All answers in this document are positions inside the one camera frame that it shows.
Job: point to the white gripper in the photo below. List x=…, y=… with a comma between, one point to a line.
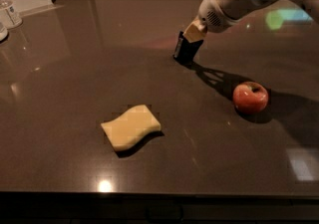
x=212, y=13

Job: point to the dark blue rxbar wrapper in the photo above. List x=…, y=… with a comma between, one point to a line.
x=185, y=51

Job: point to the red apple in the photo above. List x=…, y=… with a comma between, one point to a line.
x=250, y=98

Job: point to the yellow wavy sponge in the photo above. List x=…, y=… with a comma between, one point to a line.
x=128, y=129

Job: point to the white container at edge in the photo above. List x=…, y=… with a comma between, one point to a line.
x=3, y=32

